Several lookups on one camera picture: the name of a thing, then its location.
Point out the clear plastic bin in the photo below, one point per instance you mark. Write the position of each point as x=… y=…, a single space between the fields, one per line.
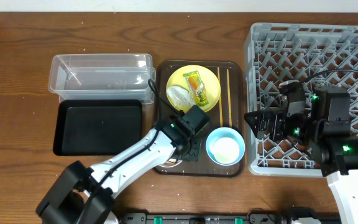
x=102 y=77

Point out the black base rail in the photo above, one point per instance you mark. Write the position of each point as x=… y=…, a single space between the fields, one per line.
x=143 y=218

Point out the green orange snack wrapper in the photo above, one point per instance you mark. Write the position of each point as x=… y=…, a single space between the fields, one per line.
x=197 y=88

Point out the right wooden chopstick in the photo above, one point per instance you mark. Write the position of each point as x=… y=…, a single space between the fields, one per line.
x=229 y=98

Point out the grey dishwasher rack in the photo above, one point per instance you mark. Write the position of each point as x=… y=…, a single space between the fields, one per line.
x=321 y=54

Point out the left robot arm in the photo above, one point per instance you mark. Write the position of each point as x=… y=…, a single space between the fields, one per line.
x=87 y=194

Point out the wooden chopstick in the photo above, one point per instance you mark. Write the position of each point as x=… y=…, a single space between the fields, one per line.
x=220 y=100
x=229 y=98

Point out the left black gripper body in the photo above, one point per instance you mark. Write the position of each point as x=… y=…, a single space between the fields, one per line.
x=190 y=151

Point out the left wooden chopstick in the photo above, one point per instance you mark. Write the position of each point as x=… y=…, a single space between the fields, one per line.
x=220 y=100

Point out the white napkin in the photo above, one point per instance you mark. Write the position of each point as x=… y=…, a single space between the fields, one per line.
x=180 y=96

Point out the brown serving tray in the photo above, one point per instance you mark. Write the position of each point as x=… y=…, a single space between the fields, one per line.
x=205 y=167

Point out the light blue bowl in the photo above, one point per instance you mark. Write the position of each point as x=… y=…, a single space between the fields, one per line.
x=222 y=133

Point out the black plastic tray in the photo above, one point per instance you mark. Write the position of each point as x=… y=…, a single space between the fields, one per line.
x=97 y=127

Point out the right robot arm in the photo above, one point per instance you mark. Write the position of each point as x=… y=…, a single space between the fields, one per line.
x=326 y=131

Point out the pink white bowl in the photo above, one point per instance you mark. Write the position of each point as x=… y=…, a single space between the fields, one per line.
x=171 y=163

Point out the white cup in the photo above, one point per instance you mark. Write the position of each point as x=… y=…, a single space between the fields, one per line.
x=225 y=150

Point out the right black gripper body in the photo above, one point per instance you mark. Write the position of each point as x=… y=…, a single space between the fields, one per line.
x=298 y=127

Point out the yellow plate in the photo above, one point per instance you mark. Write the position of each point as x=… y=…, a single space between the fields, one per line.
x=209 y=79

